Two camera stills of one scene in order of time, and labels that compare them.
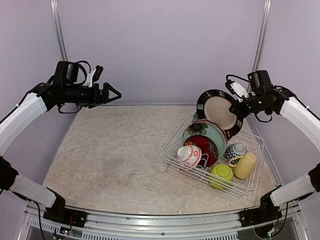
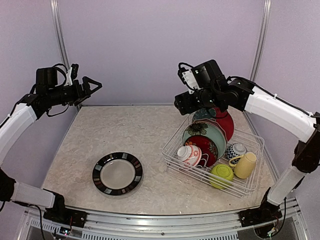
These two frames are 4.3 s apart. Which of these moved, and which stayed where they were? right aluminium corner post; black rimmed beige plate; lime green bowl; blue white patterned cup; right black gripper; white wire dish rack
Moved: right black gripper; black rimmed beige plate
Stayed: right aluminium corner post; lime green bowl; blue white patterned cup; white wire dish rack
